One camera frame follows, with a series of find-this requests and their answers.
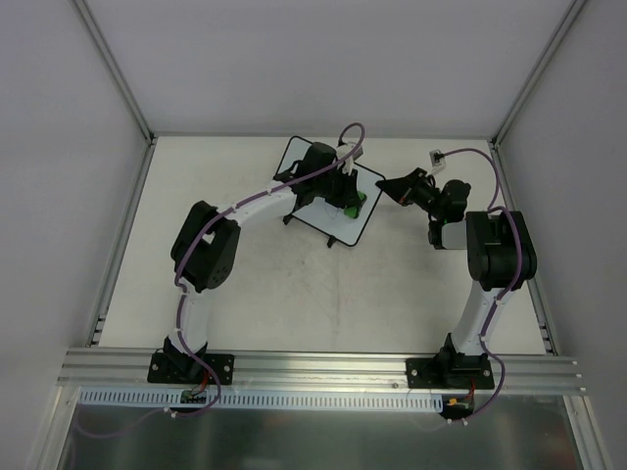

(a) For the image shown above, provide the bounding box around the green bone-shaped eraser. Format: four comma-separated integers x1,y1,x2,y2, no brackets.
343,191,367,219

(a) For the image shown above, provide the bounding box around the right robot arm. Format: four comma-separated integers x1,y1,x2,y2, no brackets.
377,168,538,388

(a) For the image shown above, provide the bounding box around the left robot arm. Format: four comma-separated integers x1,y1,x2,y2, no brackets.
164,141,366,382

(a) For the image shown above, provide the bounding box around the white board with black frame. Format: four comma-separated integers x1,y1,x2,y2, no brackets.
274,136,384,247

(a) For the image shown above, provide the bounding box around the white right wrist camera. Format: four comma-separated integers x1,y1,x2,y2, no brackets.
429,150,447,176

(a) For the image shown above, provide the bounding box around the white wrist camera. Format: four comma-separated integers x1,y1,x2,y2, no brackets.
336,142,363,175
429,150,447,176

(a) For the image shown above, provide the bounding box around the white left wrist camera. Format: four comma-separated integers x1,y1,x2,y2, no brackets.
336,142,363,175

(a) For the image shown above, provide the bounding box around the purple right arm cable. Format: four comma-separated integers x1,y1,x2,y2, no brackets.
415,146,523,432

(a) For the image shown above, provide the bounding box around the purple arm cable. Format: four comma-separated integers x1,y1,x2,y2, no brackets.
415,146,523,432
72,122,368,437

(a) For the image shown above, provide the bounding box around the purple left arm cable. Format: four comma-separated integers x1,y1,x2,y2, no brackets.
72,122,368,437

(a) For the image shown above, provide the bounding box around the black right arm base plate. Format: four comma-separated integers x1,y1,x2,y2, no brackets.
405,354,495,390

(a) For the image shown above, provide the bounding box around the right aluminium frame profile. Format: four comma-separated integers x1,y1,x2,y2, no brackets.
495,1,603,356

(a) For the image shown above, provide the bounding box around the aluminium frame profile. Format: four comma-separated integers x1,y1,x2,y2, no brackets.
71,1,156,348
495,1,603,356

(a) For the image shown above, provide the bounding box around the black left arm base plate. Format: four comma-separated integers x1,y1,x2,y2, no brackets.
147,351,235,386

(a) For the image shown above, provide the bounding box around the left aluminium frame profile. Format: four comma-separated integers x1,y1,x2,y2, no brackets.
71,1,156,348

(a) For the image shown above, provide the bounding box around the aluminium front rail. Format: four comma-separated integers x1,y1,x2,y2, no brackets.
57,348,587,396

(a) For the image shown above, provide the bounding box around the white slotted cable duct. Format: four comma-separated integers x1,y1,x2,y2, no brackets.
78,388,444,413

